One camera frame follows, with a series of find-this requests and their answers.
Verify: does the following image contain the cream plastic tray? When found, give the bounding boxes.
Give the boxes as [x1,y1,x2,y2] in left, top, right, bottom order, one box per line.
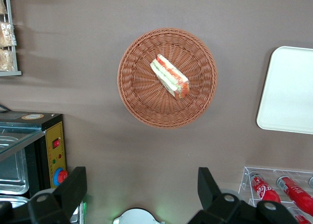
[256,46,313,135]

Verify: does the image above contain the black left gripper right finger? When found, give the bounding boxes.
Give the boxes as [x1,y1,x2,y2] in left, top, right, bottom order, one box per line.
[188,167,299,224]

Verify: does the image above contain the grey wire display rack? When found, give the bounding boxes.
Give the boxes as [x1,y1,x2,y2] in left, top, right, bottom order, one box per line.
[0,0,22,77]

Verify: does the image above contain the packaged bread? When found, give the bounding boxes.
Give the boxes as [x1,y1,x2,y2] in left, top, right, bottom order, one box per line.
[0,22,18,48]
[0,49,15,72]

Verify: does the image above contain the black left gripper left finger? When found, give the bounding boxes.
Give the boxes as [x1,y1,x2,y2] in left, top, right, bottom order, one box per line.
[0,166,88,224]

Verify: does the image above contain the red cola can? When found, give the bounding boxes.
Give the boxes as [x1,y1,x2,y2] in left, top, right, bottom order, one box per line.
[287,206,307,224]
[248,171,282,204]
[276,175,313,217]

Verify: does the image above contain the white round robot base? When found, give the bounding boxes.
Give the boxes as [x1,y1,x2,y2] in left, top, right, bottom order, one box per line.
[112,207,164,224]

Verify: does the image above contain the black food warmer yellow panel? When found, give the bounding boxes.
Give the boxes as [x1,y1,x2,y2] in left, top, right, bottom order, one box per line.
[0,111,68,203]

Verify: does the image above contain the clear acrylic can holder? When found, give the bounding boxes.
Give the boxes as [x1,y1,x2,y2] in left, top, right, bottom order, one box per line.
[238,166,313,224]

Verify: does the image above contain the round brown wicker basket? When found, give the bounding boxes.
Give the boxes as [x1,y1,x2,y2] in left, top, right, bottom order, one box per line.
[116,27,218,130]

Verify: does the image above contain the wrapped sandwich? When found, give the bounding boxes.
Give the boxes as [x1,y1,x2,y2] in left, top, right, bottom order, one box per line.
[150,54,190,102]

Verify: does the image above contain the steel pan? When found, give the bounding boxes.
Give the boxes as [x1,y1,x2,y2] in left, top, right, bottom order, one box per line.
[0,135,30,196]

